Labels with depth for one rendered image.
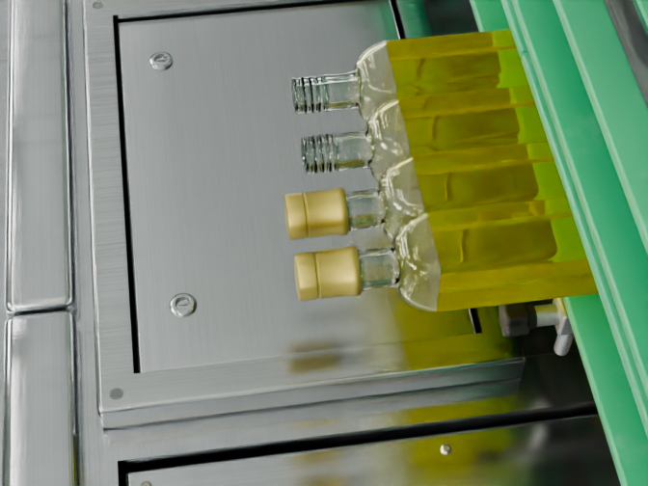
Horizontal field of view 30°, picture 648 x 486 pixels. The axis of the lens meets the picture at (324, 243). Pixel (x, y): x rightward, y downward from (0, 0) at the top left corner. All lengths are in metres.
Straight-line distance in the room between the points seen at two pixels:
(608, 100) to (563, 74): 0.12
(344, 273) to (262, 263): 0.19
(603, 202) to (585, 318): 0.10
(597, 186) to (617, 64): 0.09
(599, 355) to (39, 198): 0.50
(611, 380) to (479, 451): 0.15
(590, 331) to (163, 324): 0.34
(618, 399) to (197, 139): 0.46
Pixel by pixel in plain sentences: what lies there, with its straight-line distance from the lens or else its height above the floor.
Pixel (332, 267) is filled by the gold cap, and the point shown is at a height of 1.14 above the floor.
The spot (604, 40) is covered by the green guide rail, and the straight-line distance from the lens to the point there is 0.84.
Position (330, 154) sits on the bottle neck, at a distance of 0.92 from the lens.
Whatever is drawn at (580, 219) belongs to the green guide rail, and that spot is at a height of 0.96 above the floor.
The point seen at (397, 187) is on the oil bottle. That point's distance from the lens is 0.88.
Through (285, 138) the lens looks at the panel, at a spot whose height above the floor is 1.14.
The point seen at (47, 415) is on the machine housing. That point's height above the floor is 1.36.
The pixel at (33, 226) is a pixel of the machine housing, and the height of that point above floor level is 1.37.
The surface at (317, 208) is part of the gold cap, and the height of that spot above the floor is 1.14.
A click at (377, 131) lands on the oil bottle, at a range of 0.92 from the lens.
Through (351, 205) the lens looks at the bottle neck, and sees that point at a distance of 0.88.
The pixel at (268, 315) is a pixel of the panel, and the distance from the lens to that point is 0.99.
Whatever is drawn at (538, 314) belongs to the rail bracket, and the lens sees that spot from 0.91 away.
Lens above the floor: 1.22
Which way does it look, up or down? 5 degrees down
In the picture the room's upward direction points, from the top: 96 degrees counter-clockwise
